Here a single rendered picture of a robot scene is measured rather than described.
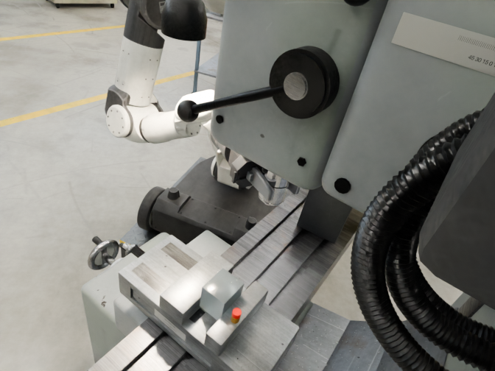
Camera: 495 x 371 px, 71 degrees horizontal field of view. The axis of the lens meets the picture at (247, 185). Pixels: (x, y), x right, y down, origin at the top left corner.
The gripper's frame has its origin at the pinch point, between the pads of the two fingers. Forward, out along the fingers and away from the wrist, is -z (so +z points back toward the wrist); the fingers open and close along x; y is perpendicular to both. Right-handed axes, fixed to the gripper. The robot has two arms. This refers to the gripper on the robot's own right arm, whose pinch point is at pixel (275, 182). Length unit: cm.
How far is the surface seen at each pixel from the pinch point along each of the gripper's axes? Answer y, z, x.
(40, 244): 125, 119, -45
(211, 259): 22.0, 4.1, -7.3
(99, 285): 53, 29, -27
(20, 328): 124, 71, -57
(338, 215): 23.1, 6.8, 30.8
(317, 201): 21.8, 12.1, 27.4
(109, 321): 56, 18, -26
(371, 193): -14.4, -19.4, -4.1
